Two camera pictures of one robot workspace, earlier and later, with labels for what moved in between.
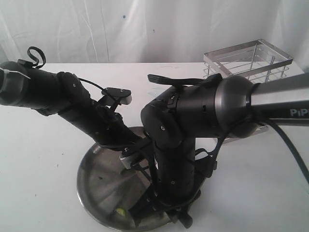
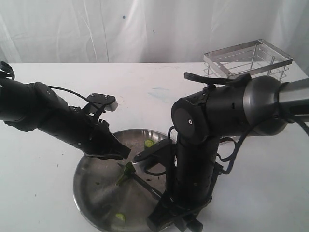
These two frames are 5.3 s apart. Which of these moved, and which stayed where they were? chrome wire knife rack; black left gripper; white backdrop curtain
Moved: black left gripper
Stayed: white backdrop curtain; chrome wire knife rack
